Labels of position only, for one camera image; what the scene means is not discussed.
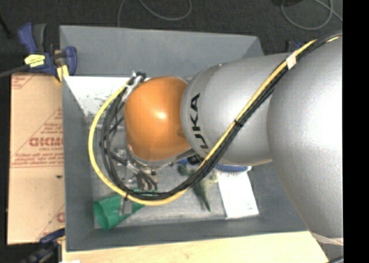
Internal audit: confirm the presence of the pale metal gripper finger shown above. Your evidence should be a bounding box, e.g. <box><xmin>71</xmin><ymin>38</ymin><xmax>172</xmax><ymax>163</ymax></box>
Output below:
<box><xmin>121</xmin><ymin>197</ymin><xmax>134</xmax><ymax>215</ymax></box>

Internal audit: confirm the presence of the green plastic cup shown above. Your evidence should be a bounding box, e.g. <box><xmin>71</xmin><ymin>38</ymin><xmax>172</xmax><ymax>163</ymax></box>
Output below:
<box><xmin>92</xmin><ymin>189</ymin><xmax>145</xmax><ymax>231</ymax></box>

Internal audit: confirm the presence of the dark green toy animal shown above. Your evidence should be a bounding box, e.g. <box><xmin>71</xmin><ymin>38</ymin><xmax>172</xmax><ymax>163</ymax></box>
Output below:
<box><xmin>178</xmin><ymin>166</ymin><xmax>217</xmax><ymax>212</ymax></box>

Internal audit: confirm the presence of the white flat box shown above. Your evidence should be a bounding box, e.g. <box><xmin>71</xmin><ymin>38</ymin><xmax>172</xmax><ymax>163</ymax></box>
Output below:
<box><xmin>216</xmin><ymin>170</ymin><xmax>260</xmax><ymax>219</ymax></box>

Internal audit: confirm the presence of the brown cardboard board red print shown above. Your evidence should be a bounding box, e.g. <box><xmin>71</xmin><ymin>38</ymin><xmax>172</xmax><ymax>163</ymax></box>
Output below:
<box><xmin>6</xmin><ymin>72</ymin><xmax>66</xmax><ymax>246</ymax></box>

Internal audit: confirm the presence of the grey metal bin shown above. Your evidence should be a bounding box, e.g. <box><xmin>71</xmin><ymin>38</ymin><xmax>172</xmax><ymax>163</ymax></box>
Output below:
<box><xmin>59</xmin><ymin>25</ymin><xmax>311</xmax><ymax>251</ymax></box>

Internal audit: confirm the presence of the black cylinder on white bracket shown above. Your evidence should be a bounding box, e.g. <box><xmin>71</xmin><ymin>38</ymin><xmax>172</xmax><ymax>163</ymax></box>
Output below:
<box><xmin>186</xmin><ymin>153</ymin><xmax>201</xmax><ymax>167</ymax></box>

